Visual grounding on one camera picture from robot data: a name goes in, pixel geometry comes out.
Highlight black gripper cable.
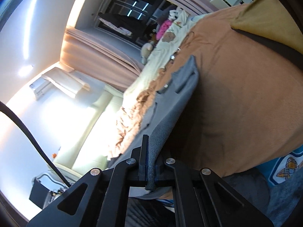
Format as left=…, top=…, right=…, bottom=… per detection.
left=0, top=100, right=71, bottom=188

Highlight pink plush toy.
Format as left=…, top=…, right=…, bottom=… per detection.
left=156, top=19, right=173, bottom=40

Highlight cream bed sheet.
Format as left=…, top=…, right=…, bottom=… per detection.
left=106, top=10, right=206, bottom=160

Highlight blue patterned garment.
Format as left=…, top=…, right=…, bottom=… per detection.
left=256, top=145, right=303, bottom=187

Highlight mustard yellow garment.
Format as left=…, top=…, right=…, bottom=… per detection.
left=231, top=0, right=302, bottom=53

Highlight orange fleece blanket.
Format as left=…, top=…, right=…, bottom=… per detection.
left=113, top=3, right=303, bottom=178

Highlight pink curtain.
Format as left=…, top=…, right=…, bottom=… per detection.
left=60, top=0, right=215, bottom=91

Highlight grey t-shirt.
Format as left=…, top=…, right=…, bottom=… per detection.
left=111, top=55, right=199, bottom=199

